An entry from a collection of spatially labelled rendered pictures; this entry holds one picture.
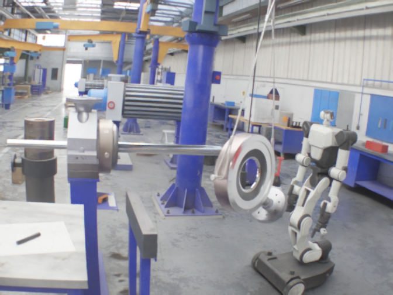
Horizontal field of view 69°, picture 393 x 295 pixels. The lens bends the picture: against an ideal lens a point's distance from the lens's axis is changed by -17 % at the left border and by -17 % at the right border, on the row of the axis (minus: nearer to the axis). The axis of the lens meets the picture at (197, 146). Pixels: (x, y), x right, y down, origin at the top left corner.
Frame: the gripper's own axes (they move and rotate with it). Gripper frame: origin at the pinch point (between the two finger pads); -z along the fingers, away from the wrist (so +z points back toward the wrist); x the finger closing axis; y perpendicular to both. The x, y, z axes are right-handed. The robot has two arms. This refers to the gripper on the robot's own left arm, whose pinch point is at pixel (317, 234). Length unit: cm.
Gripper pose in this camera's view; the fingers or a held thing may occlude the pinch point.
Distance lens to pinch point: 262.1
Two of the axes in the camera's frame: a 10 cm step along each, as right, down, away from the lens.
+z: 2.8, -9.5, -1.1
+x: -8.9, -2.2, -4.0
